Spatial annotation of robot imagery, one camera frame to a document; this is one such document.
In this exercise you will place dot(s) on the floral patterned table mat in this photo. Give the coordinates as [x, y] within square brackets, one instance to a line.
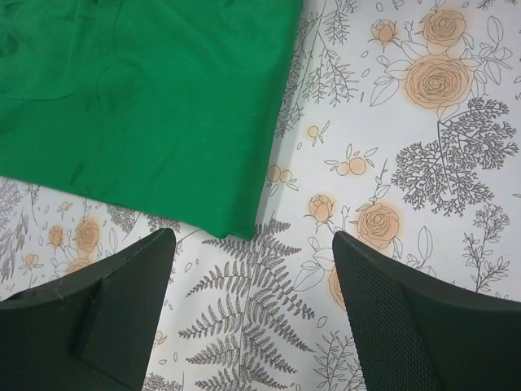
[399, 124]

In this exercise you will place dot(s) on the green t shirt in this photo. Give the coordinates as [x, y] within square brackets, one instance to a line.
[165, 107]

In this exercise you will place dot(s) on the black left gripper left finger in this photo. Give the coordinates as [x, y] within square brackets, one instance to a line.
[92, 329]

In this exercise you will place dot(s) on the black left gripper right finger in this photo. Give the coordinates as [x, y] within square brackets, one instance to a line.
[416, 332]

